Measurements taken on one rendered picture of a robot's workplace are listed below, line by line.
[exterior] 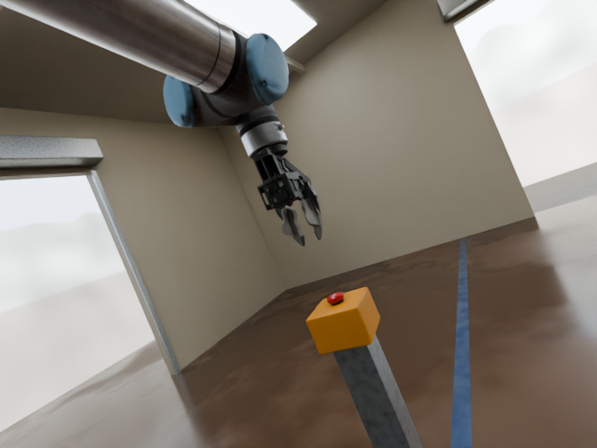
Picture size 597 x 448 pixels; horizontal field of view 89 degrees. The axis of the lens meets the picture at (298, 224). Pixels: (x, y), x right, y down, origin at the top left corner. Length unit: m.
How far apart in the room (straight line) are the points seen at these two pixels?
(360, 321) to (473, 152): 5.05
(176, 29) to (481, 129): 5.32
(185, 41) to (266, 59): 0.12
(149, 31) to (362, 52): 5.71
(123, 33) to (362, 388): 0.70
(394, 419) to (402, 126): 5.19
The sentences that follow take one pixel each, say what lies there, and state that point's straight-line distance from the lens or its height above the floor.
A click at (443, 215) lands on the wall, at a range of 5.65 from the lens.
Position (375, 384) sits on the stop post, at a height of 0.91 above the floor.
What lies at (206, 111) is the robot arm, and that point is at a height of 1.50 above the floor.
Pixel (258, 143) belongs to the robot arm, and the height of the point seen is 1.45.
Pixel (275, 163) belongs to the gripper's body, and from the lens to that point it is 0.62.
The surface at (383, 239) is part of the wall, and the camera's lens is 5.89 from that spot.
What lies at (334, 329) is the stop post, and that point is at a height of 1.05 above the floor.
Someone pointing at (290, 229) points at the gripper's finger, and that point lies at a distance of 0.65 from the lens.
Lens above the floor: 1.27
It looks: level
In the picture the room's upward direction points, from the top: 23 degrees counter-clockwise
